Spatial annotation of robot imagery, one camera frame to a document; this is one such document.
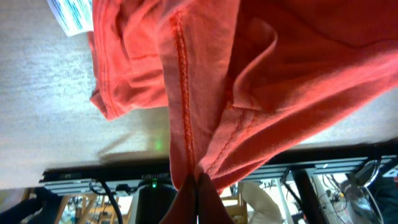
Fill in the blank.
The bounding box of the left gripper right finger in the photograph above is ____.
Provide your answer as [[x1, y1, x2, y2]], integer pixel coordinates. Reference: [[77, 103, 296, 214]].
[[198, 173, 234, 224]]

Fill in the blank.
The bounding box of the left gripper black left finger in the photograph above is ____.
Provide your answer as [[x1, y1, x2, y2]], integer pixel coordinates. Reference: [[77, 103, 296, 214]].
[[160, 175, 197, 224]]

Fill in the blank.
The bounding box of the red printed t-shirt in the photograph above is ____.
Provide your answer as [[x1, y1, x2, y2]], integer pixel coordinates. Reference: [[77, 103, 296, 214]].
[[89, 0, 397, 190]]

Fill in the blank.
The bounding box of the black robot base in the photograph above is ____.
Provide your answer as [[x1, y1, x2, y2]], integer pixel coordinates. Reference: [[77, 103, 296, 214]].
[[128, 178, 177, 224]]

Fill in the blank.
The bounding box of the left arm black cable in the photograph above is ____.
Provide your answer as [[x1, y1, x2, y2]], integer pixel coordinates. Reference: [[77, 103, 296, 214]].
[[88, 179, 124, 224]]

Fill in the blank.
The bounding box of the black frame post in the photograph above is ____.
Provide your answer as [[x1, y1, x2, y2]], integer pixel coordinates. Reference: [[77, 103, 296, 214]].
[[291, 169, 328, 224]]

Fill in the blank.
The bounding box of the aluminium table frame rail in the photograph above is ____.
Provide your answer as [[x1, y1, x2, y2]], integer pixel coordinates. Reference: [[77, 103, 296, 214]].
[[39, 155, 397, 196]]

